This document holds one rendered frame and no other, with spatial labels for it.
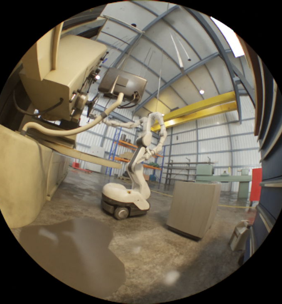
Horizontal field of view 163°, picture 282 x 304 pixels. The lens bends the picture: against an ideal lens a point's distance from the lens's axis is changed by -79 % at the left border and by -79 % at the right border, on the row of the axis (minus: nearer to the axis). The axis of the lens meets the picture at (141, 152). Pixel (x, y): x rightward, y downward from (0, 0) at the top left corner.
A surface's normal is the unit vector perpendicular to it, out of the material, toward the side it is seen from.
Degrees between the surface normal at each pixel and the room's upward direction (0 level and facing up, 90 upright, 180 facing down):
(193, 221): 90
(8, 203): 90
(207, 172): 90
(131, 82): 110
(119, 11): 169
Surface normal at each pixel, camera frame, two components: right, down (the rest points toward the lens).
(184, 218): -0.78, -0.28
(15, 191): 0.98, 0.15
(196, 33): -0.06, 0.93
